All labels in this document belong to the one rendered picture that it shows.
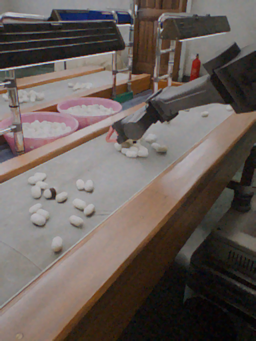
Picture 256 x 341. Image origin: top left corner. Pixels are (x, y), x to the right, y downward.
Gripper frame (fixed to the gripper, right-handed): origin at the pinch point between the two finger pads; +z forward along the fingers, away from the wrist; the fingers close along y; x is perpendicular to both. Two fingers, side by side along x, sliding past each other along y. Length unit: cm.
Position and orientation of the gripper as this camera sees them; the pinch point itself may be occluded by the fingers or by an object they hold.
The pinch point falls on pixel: (108, 139)
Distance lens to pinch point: 104.7
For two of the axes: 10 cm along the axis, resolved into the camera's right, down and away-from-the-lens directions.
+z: -7.0, 3.4, 6.3
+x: 4.9, 8.7, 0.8
